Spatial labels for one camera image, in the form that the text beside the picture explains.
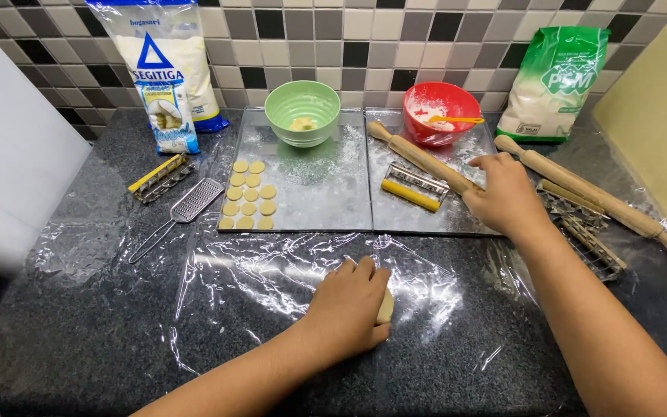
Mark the orange plastic spoon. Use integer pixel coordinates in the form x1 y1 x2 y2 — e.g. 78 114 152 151
428 115 485 126

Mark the clear plastic sheet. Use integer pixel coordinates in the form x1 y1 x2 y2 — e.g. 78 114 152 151
35 147 543 377

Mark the person's left hand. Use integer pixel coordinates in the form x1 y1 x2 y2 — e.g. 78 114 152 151
303 256 393 363

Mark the small blue white packet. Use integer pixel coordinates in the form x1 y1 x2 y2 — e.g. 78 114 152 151
139 81 201 155

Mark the white appliance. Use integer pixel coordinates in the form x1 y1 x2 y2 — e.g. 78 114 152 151
0 23 93 278

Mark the white flour in bowl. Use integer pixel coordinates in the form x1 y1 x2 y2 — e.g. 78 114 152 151
411 101 456 132

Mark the pale dough ball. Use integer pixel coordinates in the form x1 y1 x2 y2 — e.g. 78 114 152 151
375 288 396 325

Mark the green white sugar bag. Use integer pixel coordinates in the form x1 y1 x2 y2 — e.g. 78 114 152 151
496 26 611 143

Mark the wooden-handled metal cutter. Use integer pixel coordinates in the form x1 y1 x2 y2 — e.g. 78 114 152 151
562 215 628 283
536 178 611 232

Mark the red plastic bowl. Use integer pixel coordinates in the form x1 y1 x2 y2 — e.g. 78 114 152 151
402 81 483 147

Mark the person's right hand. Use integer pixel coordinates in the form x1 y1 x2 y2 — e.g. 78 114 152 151
462 152 550 238

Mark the group of round dough discs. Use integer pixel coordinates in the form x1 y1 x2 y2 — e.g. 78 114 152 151
218 160 278 231

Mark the large blue white flour bag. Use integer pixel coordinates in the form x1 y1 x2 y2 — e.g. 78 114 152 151
86 0 230 134

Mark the short wooden rolling pin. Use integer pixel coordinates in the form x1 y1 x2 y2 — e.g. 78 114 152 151
366 120 485 197

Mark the metal baking tray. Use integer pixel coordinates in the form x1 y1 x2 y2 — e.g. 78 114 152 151
216 107 375 234
364 107 502 237

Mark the yellow-handled metal roller cutter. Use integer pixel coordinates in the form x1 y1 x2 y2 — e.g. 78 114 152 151
380 161 450 213
127 153 198 205

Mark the long wooden rolling pin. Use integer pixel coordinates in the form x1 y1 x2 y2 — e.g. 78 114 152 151
494 134 667 261

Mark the green plastic bowl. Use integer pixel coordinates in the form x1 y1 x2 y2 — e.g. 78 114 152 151
264 80 342 148

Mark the metal handheld grater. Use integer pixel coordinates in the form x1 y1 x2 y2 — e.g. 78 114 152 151
129 177 226 265

